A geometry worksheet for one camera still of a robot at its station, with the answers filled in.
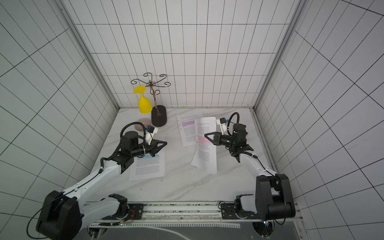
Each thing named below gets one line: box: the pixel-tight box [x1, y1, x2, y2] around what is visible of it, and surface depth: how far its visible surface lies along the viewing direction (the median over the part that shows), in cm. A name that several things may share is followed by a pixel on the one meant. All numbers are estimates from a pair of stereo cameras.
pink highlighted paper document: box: [191, 116, 218, 175], surface depth 81 cm
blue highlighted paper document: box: [128, 146, 166, 181], surface depth 89 cm
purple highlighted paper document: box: [176, 113, 204, 147], surface depth 109 cm
